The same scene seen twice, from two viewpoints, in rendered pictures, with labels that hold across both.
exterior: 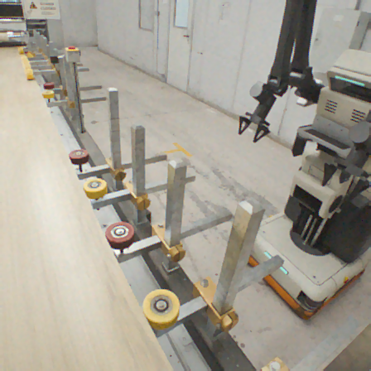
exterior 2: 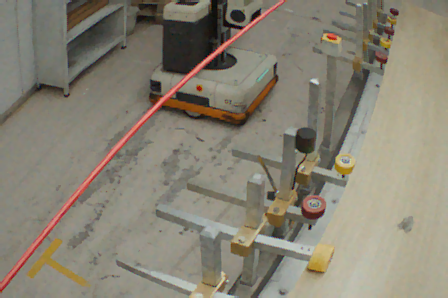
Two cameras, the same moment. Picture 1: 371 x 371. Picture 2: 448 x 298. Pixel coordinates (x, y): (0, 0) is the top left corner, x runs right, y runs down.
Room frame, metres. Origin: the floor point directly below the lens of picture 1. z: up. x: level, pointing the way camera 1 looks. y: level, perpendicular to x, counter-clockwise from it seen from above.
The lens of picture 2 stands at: (2.84, 2.10, 2.03)
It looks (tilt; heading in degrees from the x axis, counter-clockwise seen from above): 36 degrees down; 240
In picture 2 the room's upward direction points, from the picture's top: straight up
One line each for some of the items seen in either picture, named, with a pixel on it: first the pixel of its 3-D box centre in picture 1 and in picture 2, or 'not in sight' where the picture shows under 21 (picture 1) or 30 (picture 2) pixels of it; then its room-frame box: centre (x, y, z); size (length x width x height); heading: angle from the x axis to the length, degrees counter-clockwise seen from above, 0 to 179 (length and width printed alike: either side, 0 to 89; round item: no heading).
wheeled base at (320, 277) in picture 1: (304, 252); (214, 76); (1.21, -0.84, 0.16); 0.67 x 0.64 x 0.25; 125
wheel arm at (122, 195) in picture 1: (146, 189); (357, 41); (0.83, 0.15, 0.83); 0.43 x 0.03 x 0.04; 125
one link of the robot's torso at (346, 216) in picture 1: (328, 203); (242, 13); (1.06, -0.74, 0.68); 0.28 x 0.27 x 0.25; 35
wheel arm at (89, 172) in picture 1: (124, 165); (349, 60); (1.04, 0.29, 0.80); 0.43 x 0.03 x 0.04; 125
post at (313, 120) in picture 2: (69, 89); (312, 139); (1.80, 0.88, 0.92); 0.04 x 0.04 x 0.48; 35
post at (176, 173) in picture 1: (172, 231); (370, 23); (0.56, 0.03, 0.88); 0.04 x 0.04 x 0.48; 35
